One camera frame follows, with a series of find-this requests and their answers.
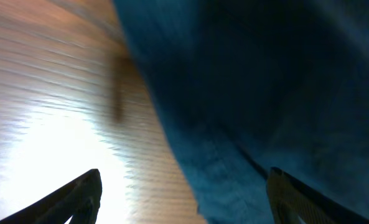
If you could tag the blue denim shorts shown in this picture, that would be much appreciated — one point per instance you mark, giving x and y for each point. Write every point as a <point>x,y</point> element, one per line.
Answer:
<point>244,86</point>

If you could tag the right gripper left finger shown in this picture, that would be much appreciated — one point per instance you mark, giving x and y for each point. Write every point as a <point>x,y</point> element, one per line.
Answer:
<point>77,202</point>

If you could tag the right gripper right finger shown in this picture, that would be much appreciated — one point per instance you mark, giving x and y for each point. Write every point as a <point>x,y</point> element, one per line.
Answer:
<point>293,202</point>

